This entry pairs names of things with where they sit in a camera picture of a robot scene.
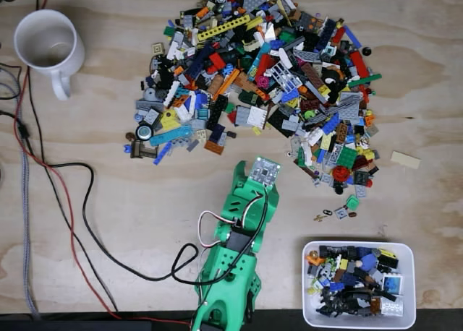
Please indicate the grey round Lego dish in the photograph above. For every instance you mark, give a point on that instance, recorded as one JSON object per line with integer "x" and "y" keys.
{"x": 150, "y": 94}

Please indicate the black Lego plate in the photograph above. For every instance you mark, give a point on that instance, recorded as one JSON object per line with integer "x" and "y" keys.
{"x": 217, "y": 107}

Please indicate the reddish brown Lego plate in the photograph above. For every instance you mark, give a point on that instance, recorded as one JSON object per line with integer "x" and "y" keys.
{"x": 313, "y": 76}

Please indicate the black round Lego piece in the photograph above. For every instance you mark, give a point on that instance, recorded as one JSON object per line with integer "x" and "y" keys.
{"x": 366, "y": 51}

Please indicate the blue Lego cape piece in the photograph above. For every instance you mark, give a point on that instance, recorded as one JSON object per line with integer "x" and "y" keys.
{"x": 369, "y": 263}

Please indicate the light grey Lego plate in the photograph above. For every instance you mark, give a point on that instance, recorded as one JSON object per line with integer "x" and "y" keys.
{"x": 392, "y": 307}

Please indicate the orange long Lego plate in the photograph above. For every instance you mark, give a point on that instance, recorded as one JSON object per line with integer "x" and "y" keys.
{"x": 226, "y": 84}

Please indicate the white ceramic mug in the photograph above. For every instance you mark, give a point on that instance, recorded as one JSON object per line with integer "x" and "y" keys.
{"x": 45, "y": 38}

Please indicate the yellow Lego plate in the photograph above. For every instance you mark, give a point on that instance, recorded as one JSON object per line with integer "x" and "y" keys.
{"x": 387, "y": 252}

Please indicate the green square Lego plate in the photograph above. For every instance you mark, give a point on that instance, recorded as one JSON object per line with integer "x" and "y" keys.
{"x": 346, "y": 157}

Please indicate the orange Lego piece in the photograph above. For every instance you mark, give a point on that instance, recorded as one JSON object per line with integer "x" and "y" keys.
{"x": 314, "y": 261}

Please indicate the red round Lego piece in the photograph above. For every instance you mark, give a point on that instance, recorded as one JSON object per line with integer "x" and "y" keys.
{"x": 340, "y": 172}

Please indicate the gold transparent Lego sphere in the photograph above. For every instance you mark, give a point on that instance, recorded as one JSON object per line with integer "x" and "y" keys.
{"x": 313, "y": 253}

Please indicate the red long Lego brick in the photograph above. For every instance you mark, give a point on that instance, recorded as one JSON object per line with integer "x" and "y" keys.
{"x": 359, "y": 64}

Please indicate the orange-brown Lego plate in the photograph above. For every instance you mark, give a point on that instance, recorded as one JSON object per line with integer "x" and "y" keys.
{"x": 214, "y": 146}

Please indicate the black Lego claw piece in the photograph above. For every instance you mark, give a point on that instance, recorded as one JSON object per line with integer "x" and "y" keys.
{"x": 338, "y": 302}

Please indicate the blue long Lego plate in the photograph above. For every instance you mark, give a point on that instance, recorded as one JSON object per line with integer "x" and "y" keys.
{"x": 352, "y": 37}

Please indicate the light blue long Lego piece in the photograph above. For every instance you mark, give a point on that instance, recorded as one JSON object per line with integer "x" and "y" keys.
{"x": 170, "y": 136}

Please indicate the yellow Lego wedge piece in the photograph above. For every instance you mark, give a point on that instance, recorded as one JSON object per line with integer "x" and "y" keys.
{"x": 168, "y": 119}

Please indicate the tan square printed Lego tile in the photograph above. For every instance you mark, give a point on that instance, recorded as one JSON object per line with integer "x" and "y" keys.
{"x": 158, "y": 49}

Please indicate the white plastic bin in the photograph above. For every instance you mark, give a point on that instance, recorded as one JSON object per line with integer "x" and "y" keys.
{"x": 408, "y": 273}

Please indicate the grey square Lego plate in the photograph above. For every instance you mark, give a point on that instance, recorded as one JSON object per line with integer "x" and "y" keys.
{"x": 341, "y": 212}

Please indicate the green long Lego plate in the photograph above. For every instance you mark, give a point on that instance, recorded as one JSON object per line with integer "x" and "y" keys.
{"x": 366, "y": 79}

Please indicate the yellow Lego Technic beam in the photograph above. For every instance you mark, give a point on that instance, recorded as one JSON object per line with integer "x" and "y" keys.
{"x": 224, "y": 26}

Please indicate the transparent orange Lego brick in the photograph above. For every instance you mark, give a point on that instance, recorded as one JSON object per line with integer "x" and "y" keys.
{"x": 375, "y": 305}

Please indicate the large grey Lego plate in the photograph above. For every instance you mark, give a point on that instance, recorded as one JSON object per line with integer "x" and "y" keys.
{"x": 349, "y": 108}

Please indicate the blue Lego brick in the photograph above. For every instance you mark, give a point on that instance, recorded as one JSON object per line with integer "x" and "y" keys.
{"x": 363, "y": 252}

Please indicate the Lego minifigure head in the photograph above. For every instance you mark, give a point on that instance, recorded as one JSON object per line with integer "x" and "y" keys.
{"x": 358, "y": 264}

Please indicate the tan flat Lego tile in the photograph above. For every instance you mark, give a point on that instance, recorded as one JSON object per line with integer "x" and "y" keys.
{"x": 406, "y": 160}

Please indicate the bare camera circuit board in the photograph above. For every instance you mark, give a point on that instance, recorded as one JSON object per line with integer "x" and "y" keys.
{"x": 265, "y": 172}

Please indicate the blue narrow Lego plate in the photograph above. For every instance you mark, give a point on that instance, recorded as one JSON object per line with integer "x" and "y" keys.
{"x": 162, "y": 153}

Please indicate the black Lego brick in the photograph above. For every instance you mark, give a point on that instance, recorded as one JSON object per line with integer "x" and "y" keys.
{"x": 387, "y": 261}

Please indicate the white Lego window blue glass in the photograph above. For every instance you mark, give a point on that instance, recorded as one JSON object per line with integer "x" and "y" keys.
{"x": 392, "y": 284}

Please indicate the brown Lego frame piece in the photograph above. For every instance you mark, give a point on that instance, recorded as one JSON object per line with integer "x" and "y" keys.
{"x": 141, "y": 150}

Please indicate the gold Lego piece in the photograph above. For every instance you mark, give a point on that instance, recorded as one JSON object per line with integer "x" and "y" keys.
{"x": 319, "y": 218}

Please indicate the white Lego lattice window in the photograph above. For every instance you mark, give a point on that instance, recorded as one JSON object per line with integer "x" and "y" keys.
{"x": 285, "y": 75}

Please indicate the white square Lego plate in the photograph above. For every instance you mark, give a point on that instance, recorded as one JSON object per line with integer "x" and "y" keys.
{"x": 258, "y": 116}

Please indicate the black Lego tyre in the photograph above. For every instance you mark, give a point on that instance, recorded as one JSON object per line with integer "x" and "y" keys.
{"x": 327, "y": 251}

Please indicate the black Lego wheel teal hub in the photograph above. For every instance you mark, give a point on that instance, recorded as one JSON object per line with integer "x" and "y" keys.
{"x": 143, "y": 132}

